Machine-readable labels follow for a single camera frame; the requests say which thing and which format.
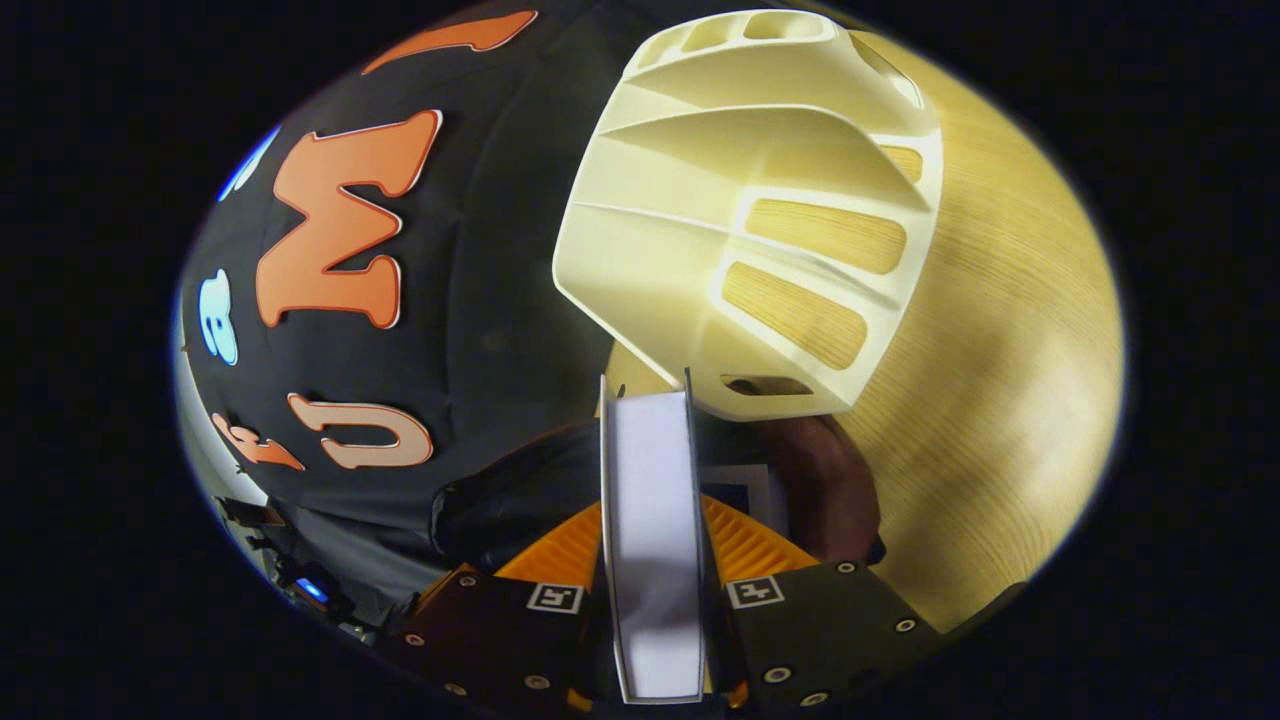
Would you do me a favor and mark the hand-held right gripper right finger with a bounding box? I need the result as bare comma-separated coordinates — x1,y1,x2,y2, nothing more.
699,495,949,713

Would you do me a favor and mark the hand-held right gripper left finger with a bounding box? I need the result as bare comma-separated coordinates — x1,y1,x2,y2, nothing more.
380,500,613,716

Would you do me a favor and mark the maroon schoolbag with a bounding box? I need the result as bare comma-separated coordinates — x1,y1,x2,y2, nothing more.
428,412,889,573

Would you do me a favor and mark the blue cover book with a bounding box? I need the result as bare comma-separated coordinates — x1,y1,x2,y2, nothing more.
698,464,793,533

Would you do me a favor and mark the grey cover book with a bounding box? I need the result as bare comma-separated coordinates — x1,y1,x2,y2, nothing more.
597,367,713,707

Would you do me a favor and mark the white bookshelf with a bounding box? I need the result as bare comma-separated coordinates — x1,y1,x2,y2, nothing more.
551,8,947,422

